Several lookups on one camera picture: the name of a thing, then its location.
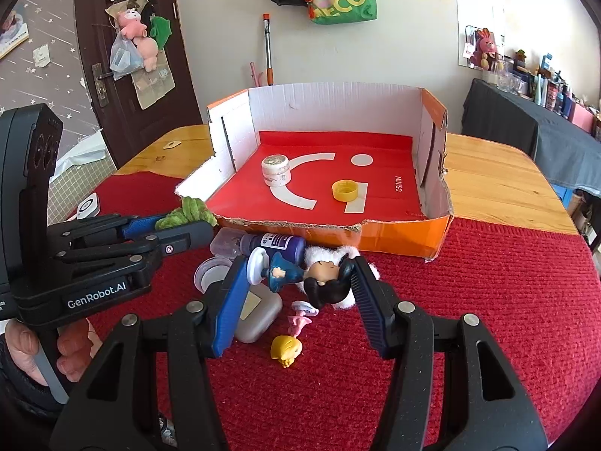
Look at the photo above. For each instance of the yellow bottle cap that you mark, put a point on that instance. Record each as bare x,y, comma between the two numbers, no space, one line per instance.
345,190

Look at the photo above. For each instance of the green fuzzy scrunchie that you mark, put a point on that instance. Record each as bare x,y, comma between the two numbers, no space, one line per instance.
191,210

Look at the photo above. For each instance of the white fluffy star hair clip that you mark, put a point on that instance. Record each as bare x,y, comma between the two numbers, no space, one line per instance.
322,263

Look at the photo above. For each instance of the purple glitter bottle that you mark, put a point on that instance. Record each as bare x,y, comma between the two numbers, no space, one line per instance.
289,246

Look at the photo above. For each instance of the small pink figurine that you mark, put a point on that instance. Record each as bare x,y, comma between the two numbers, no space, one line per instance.
303,313

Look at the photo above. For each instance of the pink plush toys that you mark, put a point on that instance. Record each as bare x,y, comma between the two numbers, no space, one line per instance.
131,27

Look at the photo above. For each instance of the clear round lid container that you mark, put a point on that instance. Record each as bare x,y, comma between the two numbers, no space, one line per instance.
210,271

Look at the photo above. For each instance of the yellow toy head figurine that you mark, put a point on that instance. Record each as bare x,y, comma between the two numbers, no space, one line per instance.
285,349

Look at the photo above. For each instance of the dark cloth covered side table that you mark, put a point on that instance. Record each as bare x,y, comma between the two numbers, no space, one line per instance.
565,154

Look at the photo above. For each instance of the small clear plastic box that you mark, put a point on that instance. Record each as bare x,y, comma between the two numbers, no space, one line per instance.
226,243

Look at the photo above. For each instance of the person's left hand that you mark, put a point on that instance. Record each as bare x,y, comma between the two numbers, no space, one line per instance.
77,344

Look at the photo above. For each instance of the red paper box liner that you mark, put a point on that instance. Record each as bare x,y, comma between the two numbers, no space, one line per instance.
382,162

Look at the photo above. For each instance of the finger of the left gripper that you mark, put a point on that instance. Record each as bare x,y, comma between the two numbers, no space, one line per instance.
140,227
177,240

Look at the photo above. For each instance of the orange silver mop pole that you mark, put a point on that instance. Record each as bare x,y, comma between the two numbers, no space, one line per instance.
268,50

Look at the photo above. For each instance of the pink hanger stick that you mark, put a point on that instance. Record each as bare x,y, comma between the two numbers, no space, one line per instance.
256,75

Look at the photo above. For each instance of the dark brown door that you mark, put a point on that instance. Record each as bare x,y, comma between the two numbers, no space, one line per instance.
134,107

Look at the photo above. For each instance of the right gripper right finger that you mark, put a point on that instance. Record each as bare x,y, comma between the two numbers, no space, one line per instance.
485,407

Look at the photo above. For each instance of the orange white cardboard box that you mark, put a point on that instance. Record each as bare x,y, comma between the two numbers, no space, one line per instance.
236,122

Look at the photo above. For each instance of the white square device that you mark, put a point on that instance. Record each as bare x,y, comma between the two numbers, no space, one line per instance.
89,207

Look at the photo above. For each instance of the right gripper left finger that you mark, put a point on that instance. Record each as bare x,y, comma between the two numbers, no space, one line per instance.
114,406

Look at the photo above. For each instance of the grey square compact case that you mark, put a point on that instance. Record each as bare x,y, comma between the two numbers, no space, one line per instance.
260,310

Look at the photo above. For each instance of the pink rabbit plush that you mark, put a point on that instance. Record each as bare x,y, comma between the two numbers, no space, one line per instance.
486,49

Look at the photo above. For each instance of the white round cream jar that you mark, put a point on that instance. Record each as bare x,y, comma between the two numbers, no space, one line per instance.
276,170

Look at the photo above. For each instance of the black-haired doll figurine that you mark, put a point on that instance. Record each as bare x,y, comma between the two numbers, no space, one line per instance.
278,272

